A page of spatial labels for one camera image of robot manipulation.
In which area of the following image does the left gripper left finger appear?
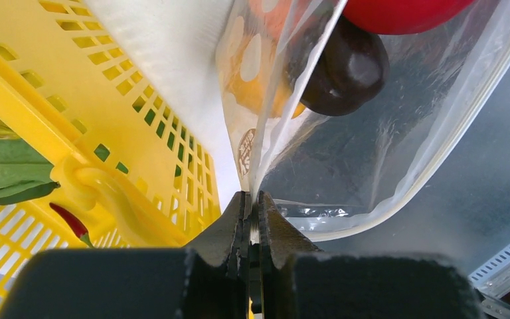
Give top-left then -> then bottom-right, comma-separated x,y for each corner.
0,191 -> 250,318

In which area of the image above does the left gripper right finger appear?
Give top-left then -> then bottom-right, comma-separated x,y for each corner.
257,192 -> 483,318

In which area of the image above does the yellow plastic basket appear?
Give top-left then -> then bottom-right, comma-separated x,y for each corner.
0,1 -> 220,305

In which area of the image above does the clear zip top bag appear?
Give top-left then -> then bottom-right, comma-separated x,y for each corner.
216,1 -> 510,241

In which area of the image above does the dark purple eggplant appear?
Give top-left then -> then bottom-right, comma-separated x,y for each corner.
301,17 -> 390,116

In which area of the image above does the brown potato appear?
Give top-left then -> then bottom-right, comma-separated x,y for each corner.
224,35 -> 306,118

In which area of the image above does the red chili pepper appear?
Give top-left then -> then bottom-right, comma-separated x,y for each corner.
48,203 -> 94,248

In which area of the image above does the large green leaf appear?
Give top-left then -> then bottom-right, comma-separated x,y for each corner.
0,140 -> 60,205

